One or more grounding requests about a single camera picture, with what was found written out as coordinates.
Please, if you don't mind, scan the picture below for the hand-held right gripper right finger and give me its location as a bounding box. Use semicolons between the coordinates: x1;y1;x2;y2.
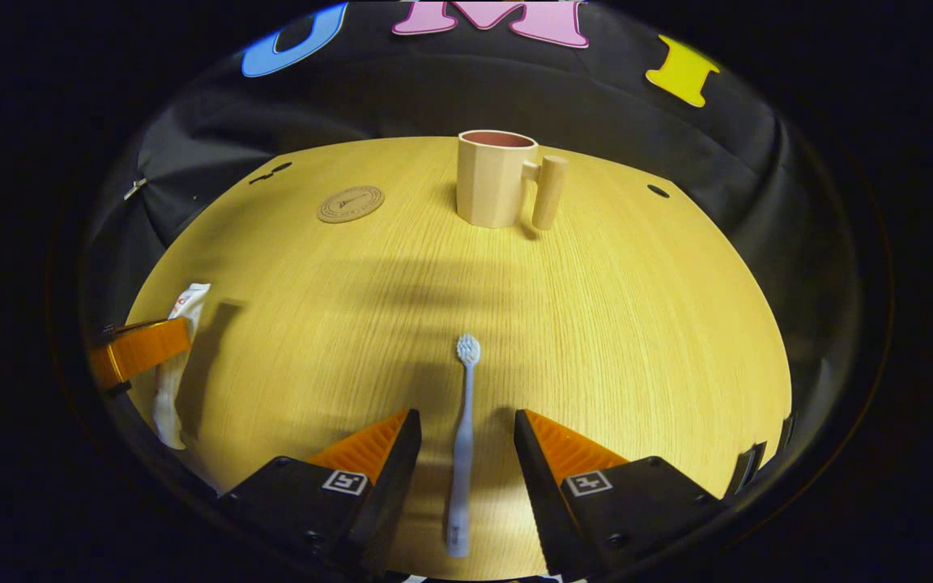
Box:
513;409;722;581

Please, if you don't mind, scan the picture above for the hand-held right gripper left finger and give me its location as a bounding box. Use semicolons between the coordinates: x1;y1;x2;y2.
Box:
219;408;423;578

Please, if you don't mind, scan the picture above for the white toothpaste tube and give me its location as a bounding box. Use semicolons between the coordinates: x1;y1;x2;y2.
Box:
151;283;212;451

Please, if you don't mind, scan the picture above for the pale blue toothbrush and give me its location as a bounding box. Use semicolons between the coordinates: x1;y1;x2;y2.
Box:
445;334;482;558

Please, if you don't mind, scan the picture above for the round cork coaster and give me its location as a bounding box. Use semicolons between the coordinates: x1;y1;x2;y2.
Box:
317;185;386;224

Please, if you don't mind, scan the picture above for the beige cup with handle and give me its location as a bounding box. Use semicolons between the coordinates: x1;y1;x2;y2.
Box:
456;130;569;231

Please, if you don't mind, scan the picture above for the light wooden desktop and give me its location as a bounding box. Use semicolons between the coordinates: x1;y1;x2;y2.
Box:
122;136;793;581

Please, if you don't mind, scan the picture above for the black backdrop cloth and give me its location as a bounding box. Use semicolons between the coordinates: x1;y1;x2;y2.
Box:
79;0;863;496

